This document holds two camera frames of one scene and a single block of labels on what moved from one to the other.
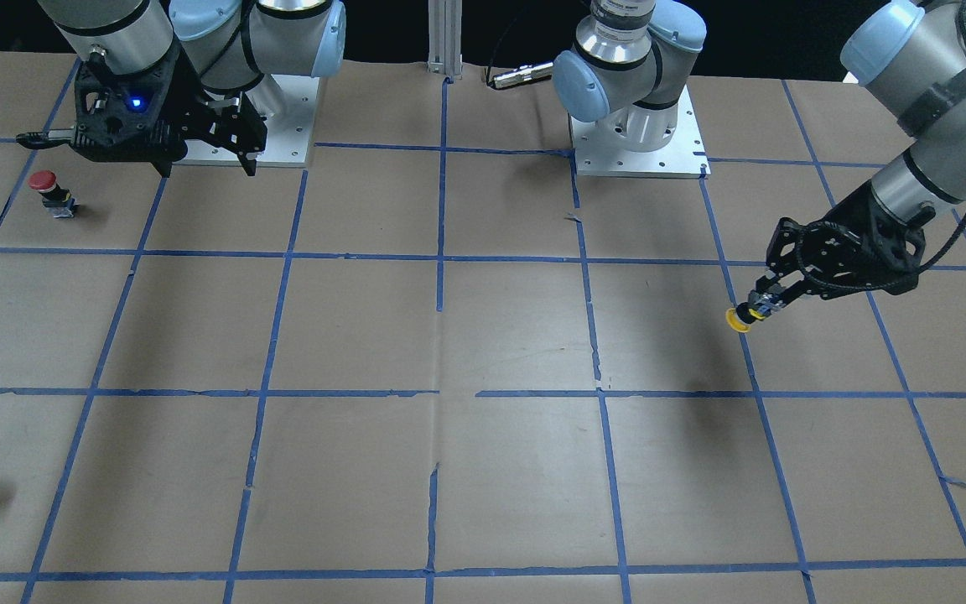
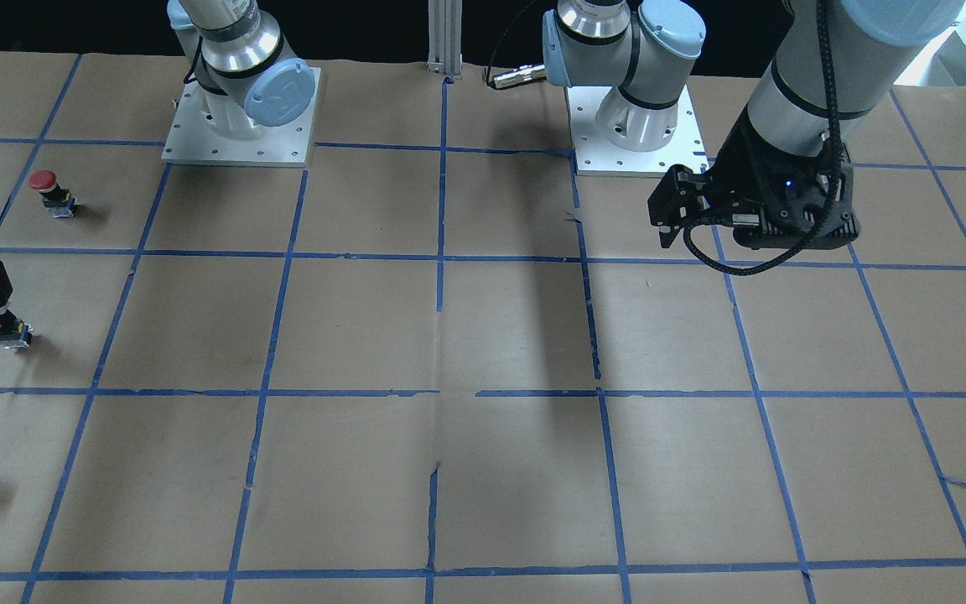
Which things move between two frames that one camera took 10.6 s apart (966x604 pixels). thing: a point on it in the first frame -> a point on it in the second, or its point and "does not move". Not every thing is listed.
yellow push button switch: (745, 313) -> (4, 328)
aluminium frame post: (445, 37) does not move
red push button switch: (56, 200) does not move
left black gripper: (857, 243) -> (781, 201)
